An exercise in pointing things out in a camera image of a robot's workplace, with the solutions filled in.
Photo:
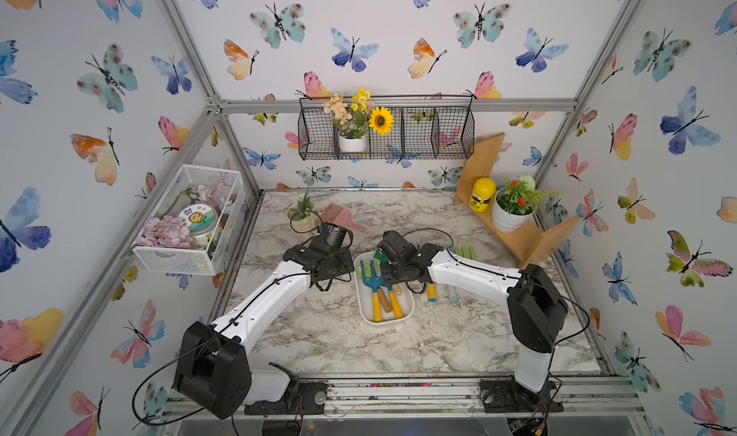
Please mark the white pot red flowers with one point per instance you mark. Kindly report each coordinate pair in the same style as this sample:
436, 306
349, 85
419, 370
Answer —
515, 203

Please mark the purple artificial flowers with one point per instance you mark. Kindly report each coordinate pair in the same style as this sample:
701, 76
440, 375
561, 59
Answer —
167, 232

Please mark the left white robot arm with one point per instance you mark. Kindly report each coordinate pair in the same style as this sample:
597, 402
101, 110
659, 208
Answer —
214, 369

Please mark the white wire side basket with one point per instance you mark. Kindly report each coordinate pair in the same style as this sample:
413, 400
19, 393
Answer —
219, 188

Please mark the black wire wall basket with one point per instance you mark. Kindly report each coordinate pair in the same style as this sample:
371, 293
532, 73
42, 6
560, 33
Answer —
394, 128

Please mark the green rake wooden handle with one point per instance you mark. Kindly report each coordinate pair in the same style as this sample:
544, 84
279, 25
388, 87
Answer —
395, 303

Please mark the pink hand brush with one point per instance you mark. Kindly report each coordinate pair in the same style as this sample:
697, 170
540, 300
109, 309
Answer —
341, 216

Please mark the wooden corner shelf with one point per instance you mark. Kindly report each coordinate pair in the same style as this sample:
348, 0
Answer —
519, 233

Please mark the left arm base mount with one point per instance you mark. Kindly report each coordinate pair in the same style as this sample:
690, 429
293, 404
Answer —
301, 398

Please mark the blue fork yellow handle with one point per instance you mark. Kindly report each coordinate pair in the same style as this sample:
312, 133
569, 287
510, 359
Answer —
370, 280

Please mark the light teal hand fork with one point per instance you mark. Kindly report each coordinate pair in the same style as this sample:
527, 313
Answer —
453, 295

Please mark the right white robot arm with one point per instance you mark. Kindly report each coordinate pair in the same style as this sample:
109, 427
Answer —
536, 309

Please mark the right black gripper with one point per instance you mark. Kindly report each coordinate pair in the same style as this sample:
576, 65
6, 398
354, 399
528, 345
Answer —
386, 278

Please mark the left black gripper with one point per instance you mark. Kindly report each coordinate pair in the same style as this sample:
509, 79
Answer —
346, 261

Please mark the small succulent pot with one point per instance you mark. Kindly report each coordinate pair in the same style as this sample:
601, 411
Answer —
302, 218

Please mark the white pot with sunflower bouquet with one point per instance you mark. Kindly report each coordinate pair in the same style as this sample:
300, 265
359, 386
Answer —
354, 119

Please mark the white storage box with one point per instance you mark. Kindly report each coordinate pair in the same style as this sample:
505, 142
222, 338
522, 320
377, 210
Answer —
364, 296

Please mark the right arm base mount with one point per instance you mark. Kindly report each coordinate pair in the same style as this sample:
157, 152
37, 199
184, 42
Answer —
508, 396

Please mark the blue rake yellow handle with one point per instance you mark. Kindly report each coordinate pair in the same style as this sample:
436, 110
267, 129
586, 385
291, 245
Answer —
432, 293

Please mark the round green tin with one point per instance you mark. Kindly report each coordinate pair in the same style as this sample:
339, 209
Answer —
199, 218

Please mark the yellow jar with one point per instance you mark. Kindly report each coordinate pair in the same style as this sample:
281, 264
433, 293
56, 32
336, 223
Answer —
482, 195

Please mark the light green trowel wooden handle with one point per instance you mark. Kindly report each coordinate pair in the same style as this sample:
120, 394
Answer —
466, 252

